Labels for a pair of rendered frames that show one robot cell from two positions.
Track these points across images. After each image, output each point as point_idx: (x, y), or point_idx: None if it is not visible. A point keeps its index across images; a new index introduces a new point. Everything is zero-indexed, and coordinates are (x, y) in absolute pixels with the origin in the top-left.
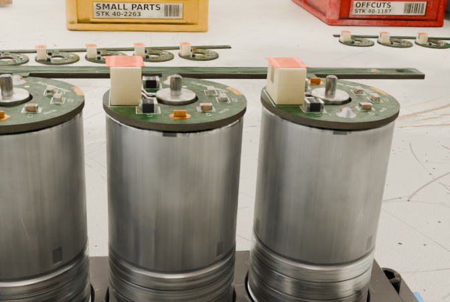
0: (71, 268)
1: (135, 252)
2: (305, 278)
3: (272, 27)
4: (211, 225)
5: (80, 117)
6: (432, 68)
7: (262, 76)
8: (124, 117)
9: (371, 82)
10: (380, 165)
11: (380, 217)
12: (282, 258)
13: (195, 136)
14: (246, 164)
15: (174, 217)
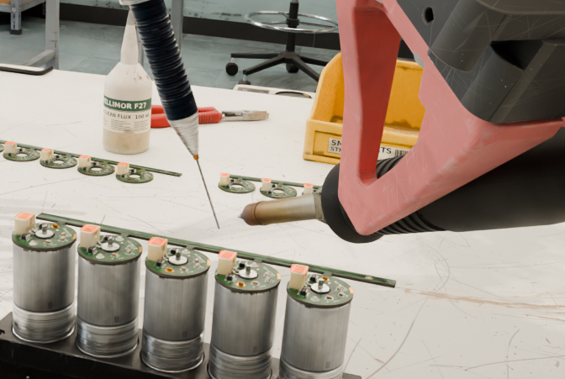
0: (191, 342)
1: (217, 340)
2: (293, 374)
3: None
4: (250, 336)
5: (204, 276)
6: None
7: None
8: (218, 281)
9: (549, 266)
10: (330, 327)
11: (431, 375)
12: (286, 362)
13: (244, 295)
14: (366, 316)
15: (233, 328)
